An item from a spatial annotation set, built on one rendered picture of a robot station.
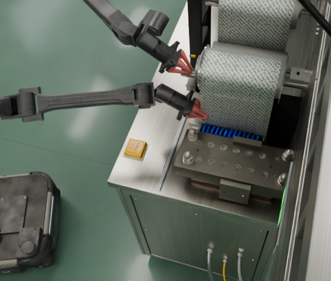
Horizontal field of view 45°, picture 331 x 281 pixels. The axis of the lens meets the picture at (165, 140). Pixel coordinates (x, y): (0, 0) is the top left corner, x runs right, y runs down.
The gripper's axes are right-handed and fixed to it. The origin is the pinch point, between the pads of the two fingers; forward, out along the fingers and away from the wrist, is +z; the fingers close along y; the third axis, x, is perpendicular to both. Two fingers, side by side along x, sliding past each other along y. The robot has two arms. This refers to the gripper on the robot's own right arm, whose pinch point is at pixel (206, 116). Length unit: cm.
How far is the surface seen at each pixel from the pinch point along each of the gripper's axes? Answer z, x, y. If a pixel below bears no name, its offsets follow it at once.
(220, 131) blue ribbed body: 6.8, 0.3, 2.9
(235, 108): 5.0, 11.9, 0.3
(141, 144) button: -13.6, -24.4, 8.3
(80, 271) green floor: -1, -123, 43
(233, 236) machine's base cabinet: 34.0, -25.4, 26.1
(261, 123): 15.4, 11.4, 0.3
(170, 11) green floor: -14, -133, -178
